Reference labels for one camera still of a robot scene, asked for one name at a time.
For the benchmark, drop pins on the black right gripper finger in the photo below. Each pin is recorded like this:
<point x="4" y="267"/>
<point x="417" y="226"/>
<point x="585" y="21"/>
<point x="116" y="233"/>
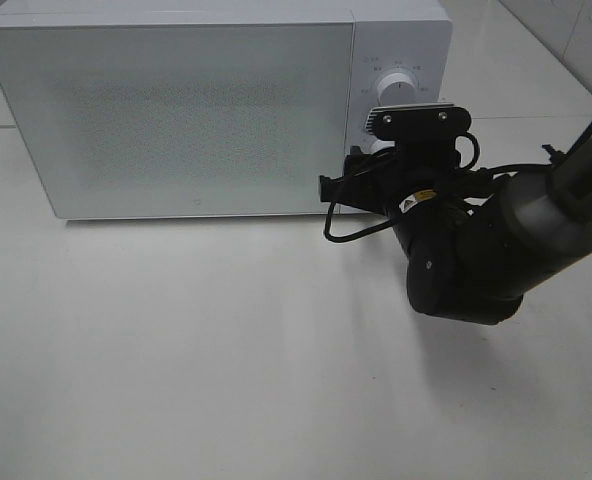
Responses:
<point x="357" y="161"/>
<point x="345" y="191"/>

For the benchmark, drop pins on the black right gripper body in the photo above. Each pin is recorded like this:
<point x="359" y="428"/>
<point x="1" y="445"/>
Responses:
<point x="414" y="167"/>

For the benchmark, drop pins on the white microwave knob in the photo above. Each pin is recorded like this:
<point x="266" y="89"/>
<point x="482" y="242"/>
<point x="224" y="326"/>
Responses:
<point x="378" y="145"/>
<point x="396" y="88"/>

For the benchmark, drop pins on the white microwave door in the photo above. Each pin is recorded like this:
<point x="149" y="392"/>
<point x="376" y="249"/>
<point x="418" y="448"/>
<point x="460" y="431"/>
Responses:
<point x="180" y="121"/>

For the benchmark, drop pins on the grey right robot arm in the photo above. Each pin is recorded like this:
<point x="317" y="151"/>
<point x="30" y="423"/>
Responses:
<point x="476" y="239"/>

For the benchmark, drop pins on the white microwave oven body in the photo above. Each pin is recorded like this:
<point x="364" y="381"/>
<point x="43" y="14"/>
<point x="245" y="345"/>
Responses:
<point x="409" y="36"/>

